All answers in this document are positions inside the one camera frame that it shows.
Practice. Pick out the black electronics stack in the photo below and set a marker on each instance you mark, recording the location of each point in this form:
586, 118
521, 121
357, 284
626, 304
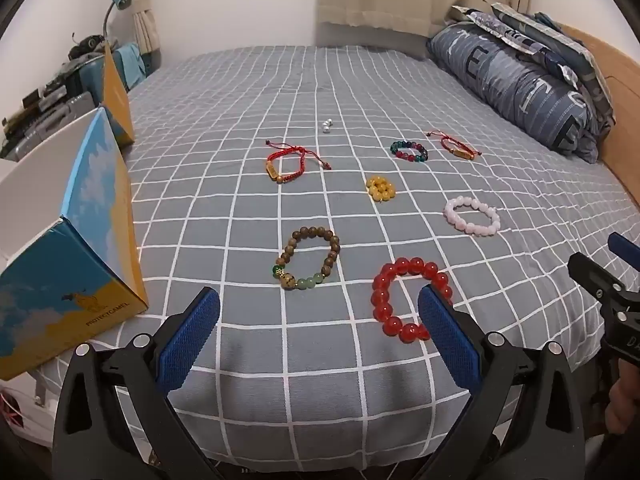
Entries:
62, 87

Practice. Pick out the blue lettered pillow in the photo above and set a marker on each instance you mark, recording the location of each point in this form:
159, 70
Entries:
521, 91

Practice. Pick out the black headphones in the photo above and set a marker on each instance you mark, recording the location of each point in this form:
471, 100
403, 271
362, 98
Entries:
85, 46

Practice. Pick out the blue orange cardboard box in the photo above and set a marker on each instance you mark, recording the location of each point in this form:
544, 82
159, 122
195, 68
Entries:
69, 261

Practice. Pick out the wooden headboard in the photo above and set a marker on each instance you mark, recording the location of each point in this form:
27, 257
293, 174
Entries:
620, 150

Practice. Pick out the grey hard case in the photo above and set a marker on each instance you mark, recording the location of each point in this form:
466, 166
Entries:
31, 132

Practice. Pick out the teal suitcase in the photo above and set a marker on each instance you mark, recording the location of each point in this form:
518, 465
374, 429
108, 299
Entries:
90, 68

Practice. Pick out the patterned folded quilt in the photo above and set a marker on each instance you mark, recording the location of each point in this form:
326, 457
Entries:
563, 56

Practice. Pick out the tied beige curtain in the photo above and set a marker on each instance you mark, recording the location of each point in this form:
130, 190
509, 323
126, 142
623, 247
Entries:
144, 26

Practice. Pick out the white pearl beads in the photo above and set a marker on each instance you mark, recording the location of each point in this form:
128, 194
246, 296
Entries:
326, 126

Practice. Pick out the grey checked bed sheet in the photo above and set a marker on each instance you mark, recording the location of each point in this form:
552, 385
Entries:
235, 186

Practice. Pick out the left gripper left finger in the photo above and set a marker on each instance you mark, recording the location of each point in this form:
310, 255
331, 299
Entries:
91, 437

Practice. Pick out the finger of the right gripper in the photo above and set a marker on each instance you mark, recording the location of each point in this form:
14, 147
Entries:
600, 283
624, 248

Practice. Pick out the person's right hand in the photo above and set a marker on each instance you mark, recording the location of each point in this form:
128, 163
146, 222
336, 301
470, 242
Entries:
623, 408

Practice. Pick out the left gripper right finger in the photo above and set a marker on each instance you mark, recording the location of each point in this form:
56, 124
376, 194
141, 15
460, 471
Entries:
522, 419

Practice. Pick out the blue desk lamp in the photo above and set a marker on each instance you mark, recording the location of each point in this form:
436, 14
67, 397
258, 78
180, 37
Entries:
114, 5

